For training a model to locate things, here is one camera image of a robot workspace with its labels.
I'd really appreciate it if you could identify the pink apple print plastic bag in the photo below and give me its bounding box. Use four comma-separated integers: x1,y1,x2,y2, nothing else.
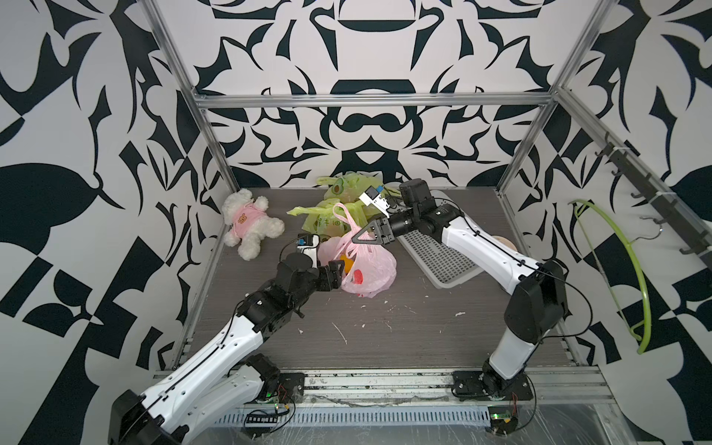
318,221,397,299

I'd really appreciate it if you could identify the green avocado print plastic bag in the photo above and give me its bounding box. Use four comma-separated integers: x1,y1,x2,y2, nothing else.
316,172,401,203

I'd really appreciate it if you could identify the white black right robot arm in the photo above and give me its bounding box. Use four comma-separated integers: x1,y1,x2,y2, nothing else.
352,179,567,396

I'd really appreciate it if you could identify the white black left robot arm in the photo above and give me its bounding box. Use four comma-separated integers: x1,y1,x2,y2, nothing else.
108,251,345,444

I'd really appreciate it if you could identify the white perforated plastic basket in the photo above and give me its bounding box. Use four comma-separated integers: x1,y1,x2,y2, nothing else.
398,231,483,289

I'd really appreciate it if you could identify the white plush bear pink shirt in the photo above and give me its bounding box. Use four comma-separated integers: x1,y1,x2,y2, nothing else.
221,189,285,261

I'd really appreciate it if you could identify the beige round perforated disc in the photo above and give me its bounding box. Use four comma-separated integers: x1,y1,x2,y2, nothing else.
493,235,517,250

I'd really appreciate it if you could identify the green circuit board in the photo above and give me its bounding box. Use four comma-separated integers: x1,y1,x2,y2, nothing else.
487,406,518,437

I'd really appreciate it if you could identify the green hoop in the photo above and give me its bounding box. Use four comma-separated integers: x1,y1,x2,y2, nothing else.
569,200,653,355

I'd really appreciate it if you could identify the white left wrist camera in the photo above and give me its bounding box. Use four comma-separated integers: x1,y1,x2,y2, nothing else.
297,233,320,268

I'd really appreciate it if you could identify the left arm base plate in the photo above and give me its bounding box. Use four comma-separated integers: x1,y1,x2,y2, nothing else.
258,372,306,403

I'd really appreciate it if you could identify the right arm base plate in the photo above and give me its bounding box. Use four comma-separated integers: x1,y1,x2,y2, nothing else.
451,371,534,402

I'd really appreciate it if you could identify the black wall hook rail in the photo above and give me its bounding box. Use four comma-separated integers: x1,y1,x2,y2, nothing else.
596,132,711,269

